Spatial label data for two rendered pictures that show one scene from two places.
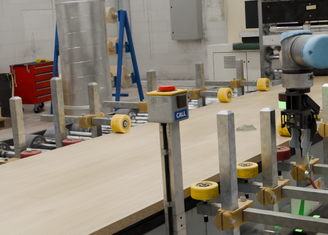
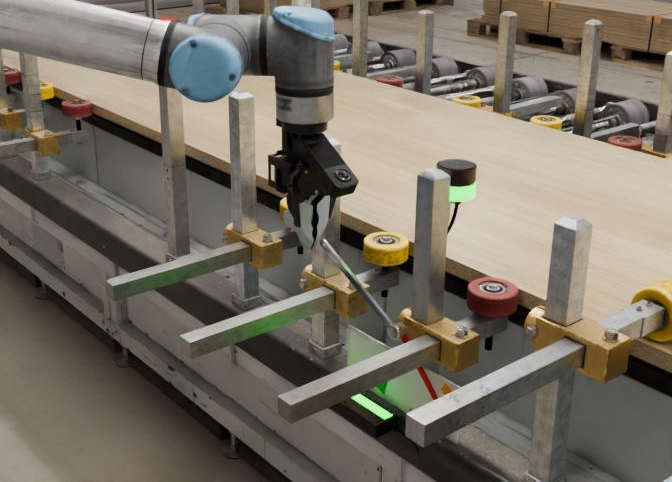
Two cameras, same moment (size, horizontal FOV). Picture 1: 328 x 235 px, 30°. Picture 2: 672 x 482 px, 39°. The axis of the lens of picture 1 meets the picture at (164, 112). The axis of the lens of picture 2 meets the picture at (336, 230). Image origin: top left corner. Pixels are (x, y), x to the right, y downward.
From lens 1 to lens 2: 2.82 m
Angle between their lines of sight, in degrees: 100
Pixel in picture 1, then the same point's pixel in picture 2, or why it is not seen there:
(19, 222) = (272, 131)
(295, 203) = (360, 347)
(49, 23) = not seen: outside the picture
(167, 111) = not seen: hidden behind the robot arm
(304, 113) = (271, 159)
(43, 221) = (261, 137)
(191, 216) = (358, 260)
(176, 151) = (162, 95)
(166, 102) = not seen: hidden behind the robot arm
